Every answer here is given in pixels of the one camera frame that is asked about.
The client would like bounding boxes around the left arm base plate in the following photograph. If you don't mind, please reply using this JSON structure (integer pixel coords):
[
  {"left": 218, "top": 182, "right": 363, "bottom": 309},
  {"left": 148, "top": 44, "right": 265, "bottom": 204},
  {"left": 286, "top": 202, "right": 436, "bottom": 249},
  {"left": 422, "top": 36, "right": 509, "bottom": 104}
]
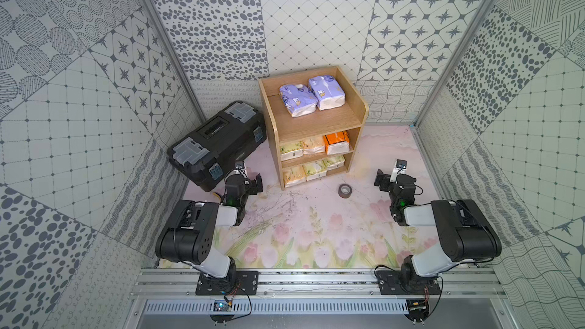
[{"left": 195, "top": 271, "right": 260, "bottom": 296}]

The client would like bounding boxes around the green tissue pack middle shelf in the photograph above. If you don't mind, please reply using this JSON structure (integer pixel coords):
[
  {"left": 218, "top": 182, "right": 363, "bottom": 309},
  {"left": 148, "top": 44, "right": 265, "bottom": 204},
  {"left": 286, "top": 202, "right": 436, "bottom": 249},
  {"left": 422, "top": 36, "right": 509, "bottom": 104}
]
[{"left": 280, "top": 142, "right": 304, "bottom": 161}]

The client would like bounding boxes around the orange tissue pack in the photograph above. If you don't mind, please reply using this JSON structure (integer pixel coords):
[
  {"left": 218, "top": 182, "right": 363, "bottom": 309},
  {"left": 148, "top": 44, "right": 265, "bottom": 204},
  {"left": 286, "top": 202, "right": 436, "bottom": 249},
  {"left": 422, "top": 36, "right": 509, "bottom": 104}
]
[{"left": 324, "top": 131, "right": 350, "bottom": 155}]

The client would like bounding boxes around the black plastic toolbox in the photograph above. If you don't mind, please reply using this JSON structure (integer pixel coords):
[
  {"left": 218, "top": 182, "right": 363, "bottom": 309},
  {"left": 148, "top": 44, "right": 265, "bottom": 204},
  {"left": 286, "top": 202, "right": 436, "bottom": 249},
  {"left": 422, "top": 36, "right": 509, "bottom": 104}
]
[{"left": 167, "top": 101, "right": 267, "bottom": 192}]

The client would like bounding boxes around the purple tissue pack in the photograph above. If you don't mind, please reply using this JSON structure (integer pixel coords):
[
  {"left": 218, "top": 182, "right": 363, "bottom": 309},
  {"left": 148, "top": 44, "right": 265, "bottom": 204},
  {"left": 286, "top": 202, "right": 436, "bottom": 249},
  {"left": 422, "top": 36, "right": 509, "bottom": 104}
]
[
  {"left": 309, "top": 76, "right": 345, "bottom": 111},
  {"left": 279, "top": 84, "right": 318, "bottom": 118}
]

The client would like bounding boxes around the green tissue pack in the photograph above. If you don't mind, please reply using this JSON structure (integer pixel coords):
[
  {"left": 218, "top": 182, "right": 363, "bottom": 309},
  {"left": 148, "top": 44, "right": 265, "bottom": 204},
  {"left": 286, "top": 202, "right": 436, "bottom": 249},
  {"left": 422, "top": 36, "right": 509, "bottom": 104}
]
[
  {"left": 303, "top": 160, "right": 328, "bottom": 181},
  {"left": 323, "top": 155, "right": 345, "bottom": 171}
]

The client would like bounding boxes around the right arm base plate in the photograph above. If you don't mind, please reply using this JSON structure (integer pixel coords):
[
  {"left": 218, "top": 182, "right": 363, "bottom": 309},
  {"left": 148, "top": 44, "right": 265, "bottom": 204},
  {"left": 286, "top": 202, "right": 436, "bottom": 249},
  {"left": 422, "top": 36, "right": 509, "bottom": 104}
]
[{"left": 374, "top": 269, "right": 442, "bottom": 296}]

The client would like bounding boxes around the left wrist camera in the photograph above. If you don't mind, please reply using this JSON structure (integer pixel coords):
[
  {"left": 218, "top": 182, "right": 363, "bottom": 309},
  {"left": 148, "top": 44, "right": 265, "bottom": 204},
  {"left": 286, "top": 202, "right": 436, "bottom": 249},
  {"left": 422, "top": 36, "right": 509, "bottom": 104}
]
[{"left": 235, "top": 161, "right": 248, "bottom": 178}]

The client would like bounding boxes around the yellow tissue pack bottom left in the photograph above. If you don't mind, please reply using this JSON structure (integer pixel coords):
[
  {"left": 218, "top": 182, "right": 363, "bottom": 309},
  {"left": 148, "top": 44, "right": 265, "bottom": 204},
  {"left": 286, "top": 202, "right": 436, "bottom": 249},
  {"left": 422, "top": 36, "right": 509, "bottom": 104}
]
[{"left": 283, "top": 165, "right": 306, "bottom": 187}]

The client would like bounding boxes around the aluminium mounting rail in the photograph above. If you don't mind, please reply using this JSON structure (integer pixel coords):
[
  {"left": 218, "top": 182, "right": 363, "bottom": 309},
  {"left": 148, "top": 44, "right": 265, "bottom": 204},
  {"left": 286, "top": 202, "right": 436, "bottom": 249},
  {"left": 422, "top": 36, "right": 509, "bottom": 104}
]
[{"left": 129, "top": 268, "right": 505, "bottom": 299}]

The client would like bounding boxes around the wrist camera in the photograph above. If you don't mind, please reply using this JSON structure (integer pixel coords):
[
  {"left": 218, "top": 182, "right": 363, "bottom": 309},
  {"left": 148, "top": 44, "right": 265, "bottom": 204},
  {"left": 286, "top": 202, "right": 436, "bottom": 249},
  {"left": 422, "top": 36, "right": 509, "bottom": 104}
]
[
  {"left": 235, "top": 161, "right": 248, "bottom": 178},
  {"left": 390, "top": 159, "right": 408, "bottom": 182}
]

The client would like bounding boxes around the beige tissue pack shelf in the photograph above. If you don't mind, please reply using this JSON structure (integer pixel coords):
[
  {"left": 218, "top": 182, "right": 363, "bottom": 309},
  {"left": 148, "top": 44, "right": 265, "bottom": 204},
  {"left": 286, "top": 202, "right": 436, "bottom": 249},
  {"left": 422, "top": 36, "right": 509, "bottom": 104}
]
[{"left": 301, "top": 136, "right": 326, "bottom": 155}]

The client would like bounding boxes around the green tissue pack bottom middle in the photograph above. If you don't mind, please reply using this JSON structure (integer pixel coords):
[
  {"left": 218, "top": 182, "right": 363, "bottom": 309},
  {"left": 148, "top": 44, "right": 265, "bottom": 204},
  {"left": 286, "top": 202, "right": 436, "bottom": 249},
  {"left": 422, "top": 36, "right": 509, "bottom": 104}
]
[{"left": 303, "top": 160, "right": 328, "bottom": 181}]

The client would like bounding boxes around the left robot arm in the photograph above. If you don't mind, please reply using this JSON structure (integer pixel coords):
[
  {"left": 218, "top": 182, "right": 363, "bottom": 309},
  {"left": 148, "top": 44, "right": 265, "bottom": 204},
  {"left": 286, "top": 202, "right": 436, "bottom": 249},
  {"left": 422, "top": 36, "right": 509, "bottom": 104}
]
[{"left": 155, "top": 174, "right": 264, "bottom": 291}]

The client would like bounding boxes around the grey tape roll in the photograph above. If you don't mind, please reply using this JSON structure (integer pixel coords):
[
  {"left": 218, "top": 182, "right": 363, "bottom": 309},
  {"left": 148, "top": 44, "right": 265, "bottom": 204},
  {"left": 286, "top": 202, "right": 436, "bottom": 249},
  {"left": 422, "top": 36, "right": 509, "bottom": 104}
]
[{"left": 338, "top": 184, "right": 353, "bottom": 199}]

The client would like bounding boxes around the green tissue pack bottom right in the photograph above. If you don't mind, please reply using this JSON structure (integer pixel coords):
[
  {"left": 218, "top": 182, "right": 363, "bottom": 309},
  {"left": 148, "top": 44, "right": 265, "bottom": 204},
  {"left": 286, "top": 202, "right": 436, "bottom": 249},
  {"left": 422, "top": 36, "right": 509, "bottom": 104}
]
[{"left": 323, "top": 155, "right": 345, "bottom": 171}]

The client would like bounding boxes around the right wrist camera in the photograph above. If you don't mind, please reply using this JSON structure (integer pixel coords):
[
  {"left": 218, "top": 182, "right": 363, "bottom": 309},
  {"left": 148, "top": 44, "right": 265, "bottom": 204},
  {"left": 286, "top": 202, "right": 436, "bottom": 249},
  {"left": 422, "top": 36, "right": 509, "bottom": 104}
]
[{"left": 390, "top": 159, "right": 408, "bottom": 182}]

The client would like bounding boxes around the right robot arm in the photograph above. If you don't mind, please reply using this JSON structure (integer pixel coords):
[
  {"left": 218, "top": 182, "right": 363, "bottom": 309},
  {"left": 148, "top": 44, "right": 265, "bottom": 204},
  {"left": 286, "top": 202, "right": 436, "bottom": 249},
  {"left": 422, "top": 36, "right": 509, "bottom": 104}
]
[{"left": 374, "top": 168, "right": 502, "bottom": 286}]

